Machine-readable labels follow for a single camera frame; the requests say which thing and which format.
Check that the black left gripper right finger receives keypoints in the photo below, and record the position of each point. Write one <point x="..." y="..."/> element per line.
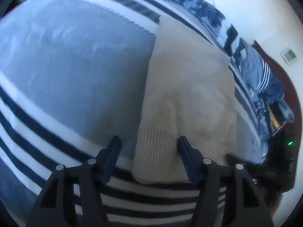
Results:
<point x="243" y="203"/>

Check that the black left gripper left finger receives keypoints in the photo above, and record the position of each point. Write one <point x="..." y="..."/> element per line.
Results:
<point x="55" y="205"/>

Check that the beige knit sweater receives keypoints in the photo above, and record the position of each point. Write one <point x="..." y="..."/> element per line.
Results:
<point x="190" y="91"/>

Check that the dark wooden headboard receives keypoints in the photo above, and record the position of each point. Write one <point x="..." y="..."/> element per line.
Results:
<point x="292" y="130"/>

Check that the dark blue patterned pillow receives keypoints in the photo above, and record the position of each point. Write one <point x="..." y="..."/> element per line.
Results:
<point x="272" y="109"/>

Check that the grey striped pillow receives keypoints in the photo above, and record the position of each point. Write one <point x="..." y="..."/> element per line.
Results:
<point x="256" y="73"/>

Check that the blue patterned rolled quilt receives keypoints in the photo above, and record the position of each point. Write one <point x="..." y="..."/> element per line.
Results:
<point x="220" y="29"/>

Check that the blue striped bed blanket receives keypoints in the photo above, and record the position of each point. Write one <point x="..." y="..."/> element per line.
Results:
<point x="73" y="76"/>

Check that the white green wall thermostat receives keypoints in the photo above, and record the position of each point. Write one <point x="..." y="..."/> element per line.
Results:
<point x="289" y="56"/>

